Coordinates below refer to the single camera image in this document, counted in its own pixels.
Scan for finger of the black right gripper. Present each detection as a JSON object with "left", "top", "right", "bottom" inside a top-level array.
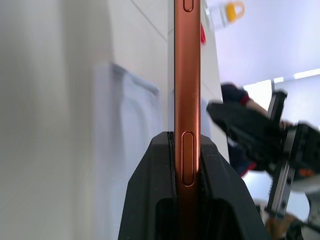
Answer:
[
  {"left": 224, "top": 133, "right": 280, "bottom": 174},
  {"left": 206, "top": 99, "right": 285, "bottom": 143}
]

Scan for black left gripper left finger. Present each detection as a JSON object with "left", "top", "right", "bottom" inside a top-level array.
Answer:
[{"left": 117, "top": 131, "right": 180, "bottom": 240}]

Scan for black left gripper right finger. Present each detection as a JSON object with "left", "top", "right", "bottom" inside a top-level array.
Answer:
[{"left": 199, "top": 134, "right": 266, "bottom": 240}]

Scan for orange smartphone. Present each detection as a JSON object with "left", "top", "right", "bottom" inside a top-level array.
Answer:
[{"left": 167, "top": 0, "right": 203, "bottom": 240}]

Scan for person in dark clothing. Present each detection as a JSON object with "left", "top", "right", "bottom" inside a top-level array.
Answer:
[{"left": 221, "top": 83, "right": 269, "bottom": 114}]

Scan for red object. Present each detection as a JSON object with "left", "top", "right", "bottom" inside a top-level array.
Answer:
[{"left": 199, "top": 21, "right": 208, "bottom": 46}]

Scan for clear bottle with yellow cap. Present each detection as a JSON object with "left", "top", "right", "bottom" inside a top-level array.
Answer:
[{"left": 206, "top": 0, "right": 246, "bottom": 29}]

